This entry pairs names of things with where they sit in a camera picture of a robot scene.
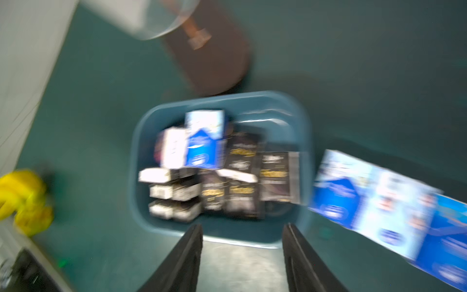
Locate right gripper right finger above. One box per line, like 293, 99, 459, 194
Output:
282, 223, 348, 292

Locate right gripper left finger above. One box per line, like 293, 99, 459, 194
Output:
138, 224, 203, 292

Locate light blue tissue pack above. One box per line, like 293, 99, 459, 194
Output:
355, 169, 443, 260

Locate metal scroll cup stand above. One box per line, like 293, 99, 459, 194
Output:
162, 1, 251, 97

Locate teal plastic storage box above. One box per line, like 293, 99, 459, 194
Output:
127, 90, 314, 249

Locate blue pocket tissue pack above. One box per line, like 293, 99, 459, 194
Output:
308, 150, 378, 230

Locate dark blue tissue pack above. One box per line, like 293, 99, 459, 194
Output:
412, 195, 467, 292

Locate blue white tissue pack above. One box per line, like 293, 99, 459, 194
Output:
185, 109, 227, 170

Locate yellow banana toy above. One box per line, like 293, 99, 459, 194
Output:
1, 169, 54, 237

